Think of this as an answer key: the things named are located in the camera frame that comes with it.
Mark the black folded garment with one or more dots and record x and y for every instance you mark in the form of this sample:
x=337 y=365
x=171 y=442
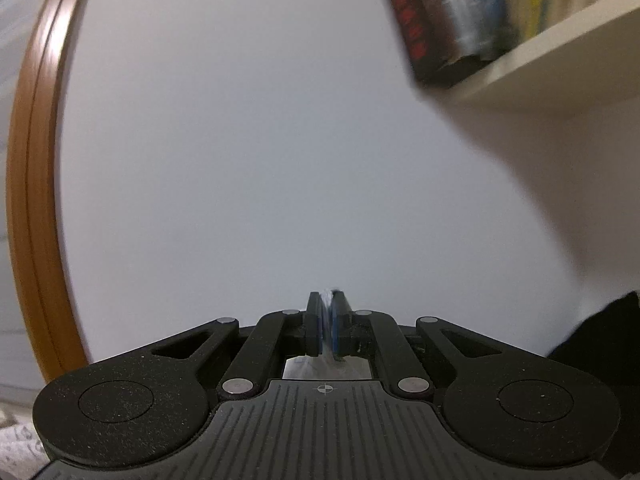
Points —
x=605 y=330

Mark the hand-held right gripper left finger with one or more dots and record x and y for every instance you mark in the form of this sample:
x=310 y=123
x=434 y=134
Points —
x=315 y=325

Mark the row of books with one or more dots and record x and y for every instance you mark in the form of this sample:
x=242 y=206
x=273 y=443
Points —
x=435 y=15

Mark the wooden window frame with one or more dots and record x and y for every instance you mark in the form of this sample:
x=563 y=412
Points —
x=37 y=185

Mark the white patterned pajama garment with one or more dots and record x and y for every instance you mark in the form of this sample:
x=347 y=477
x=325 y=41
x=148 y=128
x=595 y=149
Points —
x=15 y=442

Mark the white wall shelf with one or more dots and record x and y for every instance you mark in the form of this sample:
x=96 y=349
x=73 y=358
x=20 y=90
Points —
x=560 y=65

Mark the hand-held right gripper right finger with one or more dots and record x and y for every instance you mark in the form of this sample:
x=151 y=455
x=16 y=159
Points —
x=340 y=325

